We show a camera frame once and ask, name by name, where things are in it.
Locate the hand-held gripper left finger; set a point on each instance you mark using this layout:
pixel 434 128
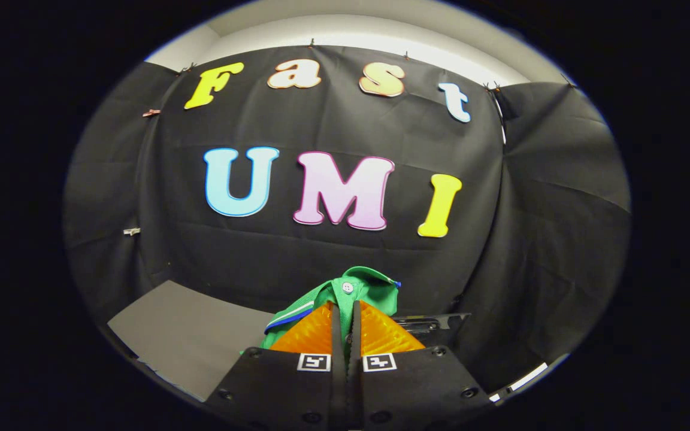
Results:
pixel 338 335

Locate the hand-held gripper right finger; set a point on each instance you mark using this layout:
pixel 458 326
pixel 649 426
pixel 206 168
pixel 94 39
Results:
pixel 356 335

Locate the green polo shirt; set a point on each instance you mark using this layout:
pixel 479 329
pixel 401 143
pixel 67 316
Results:
pixel 369 293

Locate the black backdrop cloth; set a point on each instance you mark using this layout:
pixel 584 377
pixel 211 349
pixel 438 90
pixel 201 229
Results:
pixel 321 131

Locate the white clip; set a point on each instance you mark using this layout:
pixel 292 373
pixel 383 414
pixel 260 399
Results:
pixel 132 231

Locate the pink clip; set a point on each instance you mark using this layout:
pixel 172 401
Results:
pixel 151 112

